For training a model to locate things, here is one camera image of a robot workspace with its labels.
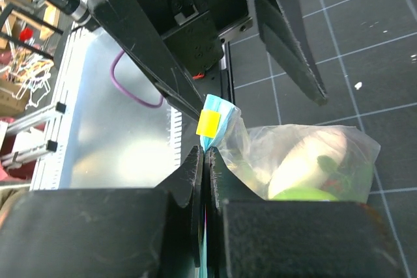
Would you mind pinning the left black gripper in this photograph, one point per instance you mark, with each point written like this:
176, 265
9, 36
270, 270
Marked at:
173, 41

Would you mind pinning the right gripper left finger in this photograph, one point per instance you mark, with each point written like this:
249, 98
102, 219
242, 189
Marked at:
130, 232

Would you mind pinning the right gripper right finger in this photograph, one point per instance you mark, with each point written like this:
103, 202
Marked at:
251, 237

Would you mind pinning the green apple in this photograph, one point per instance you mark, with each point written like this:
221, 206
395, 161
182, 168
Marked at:
304, 194

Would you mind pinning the white radish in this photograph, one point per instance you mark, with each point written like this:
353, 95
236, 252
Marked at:
310, 163

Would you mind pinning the clear blue zip bag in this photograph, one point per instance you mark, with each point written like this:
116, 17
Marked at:
252, 154

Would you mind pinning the black grid mat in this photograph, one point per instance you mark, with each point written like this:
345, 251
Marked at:
366, 54

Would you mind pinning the slotted cable duct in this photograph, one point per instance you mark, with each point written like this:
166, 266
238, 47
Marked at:
175, 135

